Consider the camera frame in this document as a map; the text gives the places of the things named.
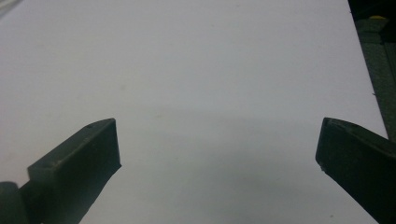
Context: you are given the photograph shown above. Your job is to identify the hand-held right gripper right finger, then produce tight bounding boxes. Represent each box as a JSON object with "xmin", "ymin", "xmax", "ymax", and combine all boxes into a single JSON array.
[{"xmin": 315, "ymin": 117, "xmax": 396, "ymax": 224}]

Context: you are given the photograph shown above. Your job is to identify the dark green floor mat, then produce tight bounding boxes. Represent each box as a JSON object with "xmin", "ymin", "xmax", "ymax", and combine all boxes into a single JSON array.
[{"xmin": 354, "ymin": 17, "xmax": 396, "ymax": 144}]

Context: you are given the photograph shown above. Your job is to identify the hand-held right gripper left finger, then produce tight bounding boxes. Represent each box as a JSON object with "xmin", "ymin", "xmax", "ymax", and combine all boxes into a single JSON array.
[{"xmin": 19, "ymin": 118, "xmax": 122, "ymax": 224}]

